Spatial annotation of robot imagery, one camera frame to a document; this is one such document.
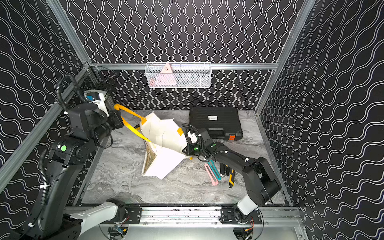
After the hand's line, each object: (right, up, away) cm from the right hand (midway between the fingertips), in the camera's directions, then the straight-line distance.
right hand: (183, 149), depth 86 cm
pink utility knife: (+16, -16, +2) cm, 23 cm away
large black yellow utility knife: (+28, -17, 0) cm, 32 cm away
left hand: (-25, +21, -25) cm, 41 cm away
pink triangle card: (-11, +43, +4) cm, 45 cm away
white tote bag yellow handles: (-12, +2, +12) cm, 17 cm away
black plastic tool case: (+27, +16, +24) cm, 40 cm away
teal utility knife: (+19, -13, +4) cm, 23 cm away
